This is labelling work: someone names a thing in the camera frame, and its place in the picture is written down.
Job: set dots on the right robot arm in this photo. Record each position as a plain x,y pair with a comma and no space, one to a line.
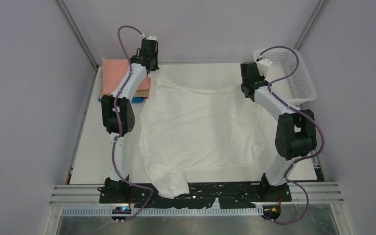
295,133

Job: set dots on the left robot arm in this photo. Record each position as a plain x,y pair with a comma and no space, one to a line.
118,118

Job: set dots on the white plastic basket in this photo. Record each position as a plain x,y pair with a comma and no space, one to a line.
298,88

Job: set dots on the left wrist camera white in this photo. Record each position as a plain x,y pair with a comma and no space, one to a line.
152,38

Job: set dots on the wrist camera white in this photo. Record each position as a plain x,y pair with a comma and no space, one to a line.
152,38
263,66

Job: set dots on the blue folded t shirt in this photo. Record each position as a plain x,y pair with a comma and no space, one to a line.
134,99

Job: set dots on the white t shirt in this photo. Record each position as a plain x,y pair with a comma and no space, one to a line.
186,129

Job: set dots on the frame post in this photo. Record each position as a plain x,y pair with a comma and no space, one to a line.
71,15
311,23

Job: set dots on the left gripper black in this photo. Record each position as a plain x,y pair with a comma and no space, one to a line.
155,67

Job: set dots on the aluminium frame rail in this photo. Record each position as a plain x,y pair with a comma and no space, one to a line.
83,200

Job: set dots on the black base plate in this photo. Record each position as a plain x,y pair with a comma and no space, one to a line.
230,195

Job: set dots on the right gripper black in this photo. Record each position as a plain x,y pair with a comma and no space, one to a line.
262,78

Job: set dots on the tan folded t shirt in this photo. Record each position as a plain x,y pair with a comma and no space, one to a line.
142,91

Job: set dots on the left frame post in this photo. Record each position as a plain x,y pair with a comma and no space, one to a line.
71,15

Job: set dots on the pink folded t shirt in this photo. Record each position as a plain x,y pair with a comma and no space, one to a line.
114,71

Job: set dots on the right frame post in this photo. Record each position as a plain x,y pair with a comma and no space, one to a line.
311,23

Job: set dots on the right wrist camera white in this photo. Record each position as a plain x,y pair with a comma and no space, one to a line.
263,66

